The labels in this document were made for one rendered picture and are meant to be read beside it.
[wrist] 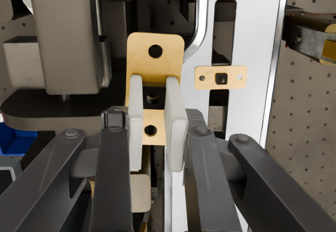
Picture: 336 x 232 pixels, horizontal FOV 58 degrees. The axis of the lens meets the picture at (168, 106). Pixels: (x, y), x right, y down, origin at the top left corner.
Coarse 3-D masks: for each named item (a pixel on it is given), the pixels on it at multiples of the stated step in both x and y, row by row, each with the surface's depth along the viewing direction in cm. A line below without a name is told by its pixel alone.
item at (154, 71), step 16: (144, 32) 20; (128, 48) 20; (144, 48) 20; (176, 48) 20; (128, 64) 21; (144, 64) 21; (160, 64) 21; (176, 64) 21; (128, 80) 21; (144, 80) 21; (160, 80) 21; (128, 96) 21; (144, 96) 21; (160, 96) 21; (144, 112) 22; (160, 112) 22; (160, 128) 23; (160, 144) 23
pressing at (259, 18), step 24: (216, 0) 44; (240, 0) 44; (264, 0) 44; (240, 24) 45; (264, 24) 46; (192, 48) 46; (240, 48) 47; (264, 48) 47; (192, 72) 48; (264, 72) 49; (192, 96) 50; (240, 96) 50; (264, 96) 50; (240, 120) 52; (264, 120) 52; (264, 144) 54; (168, 192) 56; (168, 216) 59; (240, 216) 60
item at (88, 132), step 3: (87, 129) 42; (90, 129) 42; (93, 129) 42; (96, 129) 42; (99, 129) 42; (57, 132) 42; (87, 132) 42; (90, 132) 42; (93, 132) 42; (96, 132) 42; (87, 135) 42
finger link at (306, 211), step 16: (240, 144) 13; (256, 144) 13; (240, 160) 13; (256, 160) 12; (272, 160) 12; (256, 176) 11; (272, 176) 11; (288, 176) 11; (240, 192) 13; (256, 192) 12; (272, 192) 10; (288, 192) 10; (304, 192) 11; (240, 208) 13; (256, 208) 12; (272, 208) 10; (288, 208) 10; (304, 208) 10; (320, 208) 10; (256, 224) 12; (272, 224) 11; (288, 224) 10; (304, 224) 9; (320, 224) 9
